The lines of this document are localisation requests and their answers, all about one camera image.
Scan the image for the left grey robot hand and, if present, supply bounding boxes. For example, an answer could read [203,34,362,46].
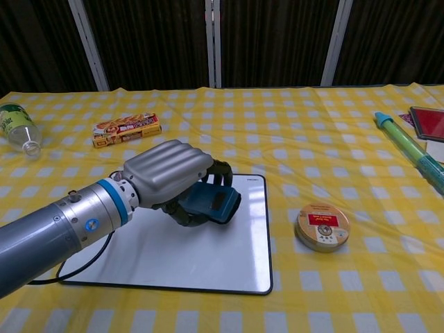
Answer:
[122,139,234,228]

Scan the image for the blue whiteboard eraser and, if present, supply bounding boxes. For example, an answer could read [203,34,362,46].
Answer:
[181,182,242,225]

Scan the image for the white dry-erase board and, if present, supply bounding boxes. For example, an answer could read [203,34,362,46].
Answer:
[56,173,274,296]

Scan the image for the yellow curry roux box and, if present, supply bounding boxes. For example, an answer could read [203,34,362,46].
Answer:
[92,112,163,149]

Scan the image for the yellow white checkered tablecloth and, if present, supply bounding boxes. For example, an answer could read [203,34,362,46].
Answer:
[0,83,444,333]

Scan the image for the clear plastic bottle green label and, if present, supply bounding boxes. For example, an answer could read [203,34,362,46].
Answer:
[0,103,44,162]

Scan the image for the round gold tin red label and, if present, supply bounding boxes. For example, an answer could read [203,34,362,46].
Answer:
[294,203,351,254]

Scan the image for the green blue tube toy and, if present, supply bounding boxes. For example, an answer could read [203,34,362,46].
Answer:
[373,111,444,196]

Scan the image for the white paper card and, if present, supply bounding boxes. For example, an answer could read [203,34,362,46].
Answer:
[425,139,444,164]

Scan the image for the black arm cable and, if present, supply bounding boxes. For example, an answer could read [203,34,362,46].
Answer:
[26,230,114,286]

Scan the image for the white metal frame post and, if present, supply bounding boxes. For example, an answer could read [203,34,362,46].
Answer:
[67,0,110,92]
[205,0,223,89]
[321,0,354,87]

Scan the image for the red ink pad black frame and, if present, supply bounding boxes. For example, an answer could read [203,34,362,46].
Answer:
[408,105,444,142]

